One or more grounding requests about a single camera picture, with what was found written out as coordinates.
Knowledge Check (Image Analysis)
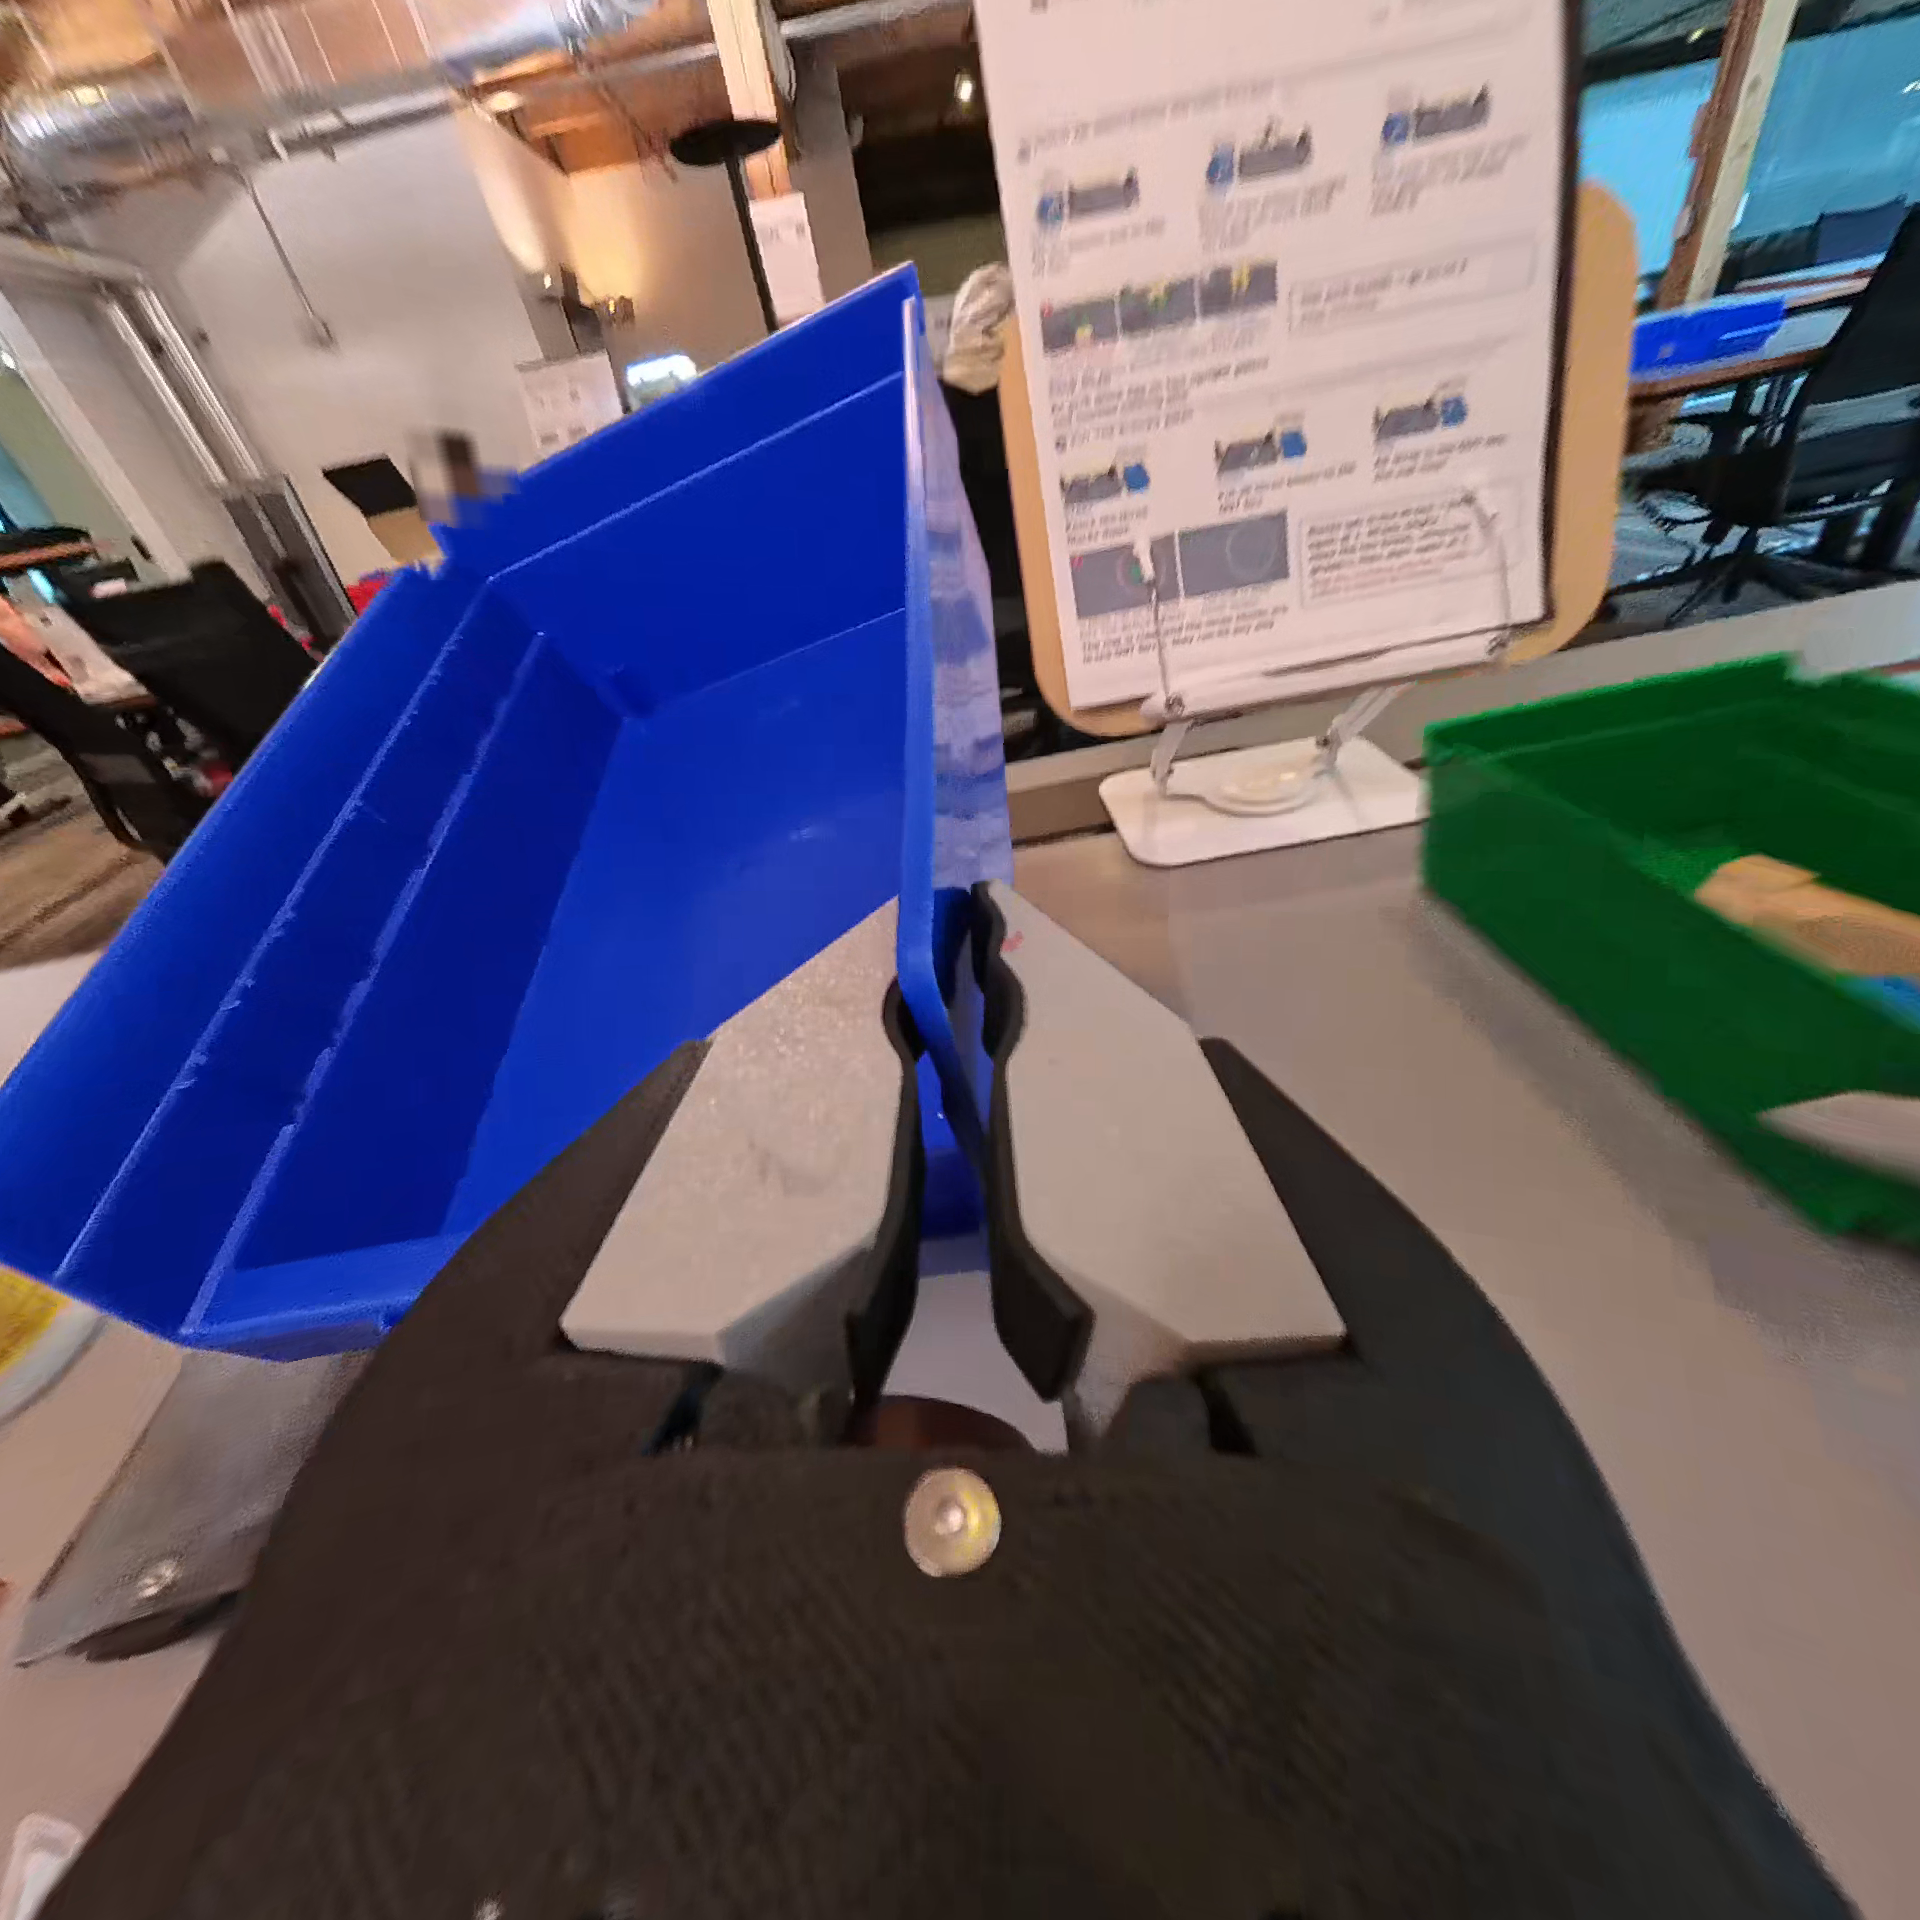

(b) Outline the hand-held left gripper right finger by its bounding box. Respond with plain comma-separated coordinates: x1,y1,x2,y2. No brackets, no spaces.
972,882,1346,1413

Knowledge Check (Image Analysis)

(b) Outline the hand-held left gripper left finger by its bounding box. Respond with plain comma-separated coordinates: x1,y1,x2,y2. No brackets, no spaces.
558,900,924,1426

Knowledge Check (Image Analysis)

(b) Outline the blue plastic bin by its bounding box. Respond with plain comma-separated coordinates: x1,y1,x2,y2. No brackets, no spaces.
0,262,1014,1359
1631,294,1787,373

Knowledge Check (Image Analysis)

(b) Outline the green plastic bin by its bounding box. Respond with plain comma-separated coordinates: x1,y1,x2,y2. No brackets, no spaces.
1420,657,1920,1243

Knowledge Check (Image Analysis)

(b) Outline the natural wooden arch block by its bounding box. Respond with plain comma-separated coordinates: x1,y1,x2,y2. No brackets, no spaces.
1695,854,1920,985

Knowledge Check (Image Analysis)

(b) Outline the white document stand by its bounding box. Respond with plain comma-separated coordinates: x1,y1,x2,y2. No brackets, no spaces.
1099,682,1426,868

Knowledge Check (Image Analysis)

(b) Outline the metal clamp plate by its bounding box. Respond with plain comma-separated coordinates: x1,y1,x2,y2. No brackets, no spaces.
17,1350,367,1663

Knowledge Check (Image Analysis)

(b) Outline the white container yellow label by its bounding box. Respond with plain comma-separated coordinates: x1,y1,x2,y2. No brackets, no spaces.
0,1267,108,1426

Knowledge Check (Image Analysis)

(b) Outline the black office chair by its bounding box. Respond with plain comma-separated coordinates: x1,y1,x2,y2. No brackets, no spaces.
0,562,318,865
1650,210,1920,625

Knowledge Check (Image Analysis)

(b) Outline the printed instruction sheet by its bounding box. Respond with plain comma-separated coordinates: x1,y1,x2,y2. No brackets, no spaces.
972,0,1569,713

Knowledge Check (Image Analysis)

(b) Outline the wooden post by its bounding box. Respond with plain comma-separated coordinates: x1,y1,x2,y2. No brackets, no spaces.
1658,0,1801,308

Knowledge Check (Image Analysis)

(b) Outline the metal ceiling duct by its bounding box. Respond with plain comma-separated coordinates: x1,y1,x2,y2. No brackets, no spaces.
0,0,722,166

